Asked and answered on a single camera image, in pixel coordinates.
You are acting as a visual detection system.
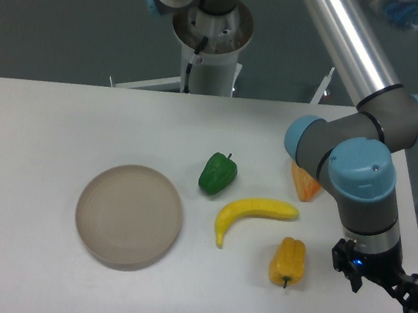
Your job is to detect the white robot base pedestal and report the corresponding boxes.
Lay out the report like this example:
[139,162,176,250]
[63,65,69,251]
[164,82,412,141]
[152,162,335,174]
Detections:
[114,2,254,97]

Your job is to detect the yellow toy banana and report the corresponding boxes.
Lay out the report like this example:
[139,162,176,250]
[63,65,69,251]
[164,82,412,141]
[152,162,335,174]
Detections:
[214,197,300,248]

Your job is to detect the yellow toy pepper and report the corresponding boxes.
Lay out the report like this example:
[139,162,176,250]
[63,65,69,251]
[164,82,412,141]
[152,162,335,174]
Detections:
[268,237,306,288]

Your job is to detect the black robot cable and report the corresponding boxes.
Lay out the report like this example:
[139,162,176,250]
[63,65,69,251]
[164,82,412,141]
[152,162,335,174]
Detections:
[180,33,210,97]

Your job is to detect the green toy pepper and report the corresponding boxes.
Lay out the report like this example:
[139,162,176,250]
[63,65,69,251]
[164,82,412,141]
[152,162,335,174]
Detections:
[198,152,238,196]

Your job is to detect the beige round plate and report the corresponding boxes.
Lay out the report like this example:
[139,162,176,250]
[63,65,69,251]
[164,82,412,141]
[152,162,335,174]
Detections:
[75,164,184,271]

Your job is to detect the orange toy fruit slice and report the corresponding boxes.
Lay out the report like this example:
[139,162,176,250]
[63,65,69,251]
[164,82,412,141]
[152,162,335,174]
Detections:
[291,161,322,202]

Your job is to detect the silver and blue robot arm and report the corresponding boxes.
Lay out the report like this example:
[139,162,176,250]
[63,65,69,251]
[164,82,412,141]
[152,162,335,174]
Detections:
[146,0,418,313]

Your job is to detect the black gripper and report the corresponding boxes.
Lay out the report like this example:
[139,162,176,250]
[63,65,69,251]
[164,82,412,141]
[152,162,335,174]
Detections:
[331,238,418,313]

